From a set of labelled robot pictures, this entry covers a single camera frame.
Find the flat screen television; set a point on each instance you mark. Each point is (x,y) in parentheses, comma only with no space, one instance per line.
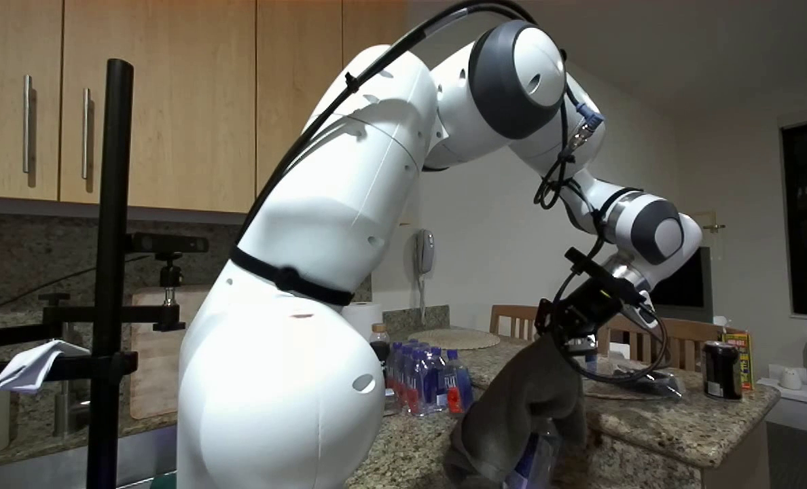
(687,291)

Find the grey cloth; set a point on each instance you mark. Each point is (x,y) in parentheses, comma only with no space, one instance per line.
(520,408)

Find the yellow box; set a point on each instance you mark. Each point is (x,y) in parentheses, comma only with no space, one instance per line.
(738,335)

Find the wooden dining chair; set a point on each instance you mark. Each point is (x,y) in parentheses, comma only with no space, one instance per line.
(688,339)
(515,322)

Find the dark crumpled bag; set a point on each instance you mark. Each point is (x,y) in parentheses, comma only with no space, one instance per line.
(649,386)

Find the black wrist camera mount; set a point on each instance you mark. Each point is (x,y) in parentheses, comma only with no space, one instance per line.
(602,278)

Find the white crumpled paper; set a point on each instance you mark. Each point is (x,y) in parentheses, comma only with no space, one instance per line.
(32,366)

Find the black bar stereo camera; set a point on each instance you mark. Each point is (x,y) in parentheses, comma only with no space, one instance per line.
(166,244)

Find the dark jar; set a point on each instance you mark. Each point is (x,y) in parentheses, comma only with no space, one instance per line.
(722,370)

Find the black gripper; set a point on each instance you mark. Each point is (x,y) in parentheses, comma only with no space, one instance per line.
(593,316)

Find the round wooden board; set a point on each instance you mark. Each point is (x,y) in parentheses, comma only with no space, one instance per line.
(461,339)

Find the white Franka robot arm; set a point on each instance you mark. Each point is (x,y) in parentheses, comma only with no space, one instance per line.
(331,226)

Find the black camera stand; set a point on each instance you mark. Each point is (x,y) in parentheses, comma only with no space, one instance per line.
(109,180)

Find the white low sofa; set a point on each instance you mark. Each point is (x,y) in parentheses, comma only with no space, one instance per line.
(799,398)

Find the pack of water bottles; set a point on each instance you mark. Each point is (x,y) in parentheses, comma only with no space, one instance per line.
(424,375)

